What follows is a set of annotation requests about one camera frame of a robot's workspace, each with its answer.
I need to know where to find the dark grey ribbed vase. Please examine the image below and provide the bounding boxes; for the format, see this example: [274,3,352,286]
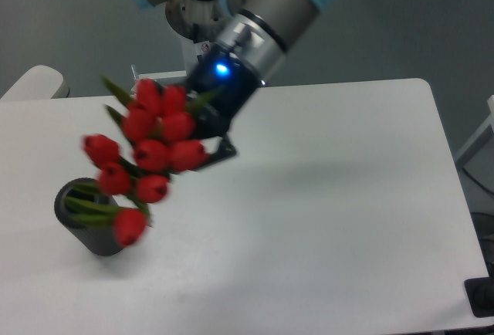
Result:
[54,178,124,256]

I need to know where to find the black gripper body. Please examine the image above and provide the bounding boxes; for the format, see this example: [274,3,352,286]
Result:
[185,44,258,139]

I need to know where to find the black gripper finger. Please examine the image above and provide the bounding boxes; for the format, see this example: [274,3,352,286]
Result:
[202,134,237,168]

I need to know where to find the black device at table edge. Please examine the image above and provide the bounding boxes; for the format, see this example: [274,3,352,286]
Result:
[464,277,493,318]

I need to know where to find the white furniture at right edge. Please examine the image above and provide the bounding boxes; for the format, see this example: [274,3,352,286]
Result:
[453,96,493,169]

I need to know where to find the red tulip bouquet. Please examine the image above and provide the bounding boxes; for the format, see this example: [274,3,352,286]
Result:
[81,78,214,249]

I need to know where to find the white metal base frame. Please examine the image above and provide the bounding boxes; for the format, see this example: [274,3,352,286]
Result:
[130,65,187,93]

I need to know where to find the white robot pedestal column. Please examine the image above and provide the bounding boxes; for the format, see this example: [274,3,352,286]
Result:
[165,0,232,77]

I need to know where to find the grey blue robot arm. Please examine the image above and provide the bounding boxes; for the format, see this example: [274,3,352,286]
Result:
[134,0,333,166]

